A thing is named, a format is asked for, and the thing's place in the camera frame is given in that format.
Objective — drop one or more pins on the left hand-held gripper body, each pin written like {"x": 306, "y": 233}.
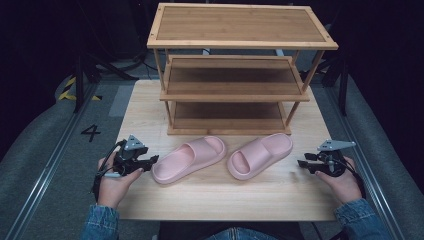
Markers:
{"x": 128, "y": 160}

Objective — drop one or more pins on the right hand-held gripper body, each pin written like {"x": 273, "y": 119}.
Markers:
{"x": 330, "y": 163}

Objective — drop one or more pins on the pink slipper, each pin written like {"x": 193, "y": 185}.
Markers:
{"x": 260, "y": 155}
{"x": 188, "y": 160}

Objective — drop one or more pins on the wooden shoe rack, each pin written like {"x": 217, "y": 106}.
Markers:
{"x": 240, "y": 25}

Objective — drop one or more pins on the person's right hand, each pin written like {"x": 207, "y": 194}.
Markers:
{"x": 343, "y": 186}

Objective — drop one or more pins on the person's left hand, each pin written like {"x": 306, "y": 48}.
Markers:
{"x": 115, "y": 188}

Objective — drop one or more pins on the black metal stand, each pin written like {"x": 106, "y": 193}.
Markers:
{"x": 79, "y": 83}
{"x": 343, "y": 90}

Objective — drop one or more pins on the yellow black hazard tape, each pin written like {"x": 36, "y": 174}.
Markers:
{"x": 66, "y": 95}

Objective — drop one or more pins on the person's blue jeans lap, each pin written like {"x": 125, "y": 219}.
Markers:
{"x": 238, "y": 234}

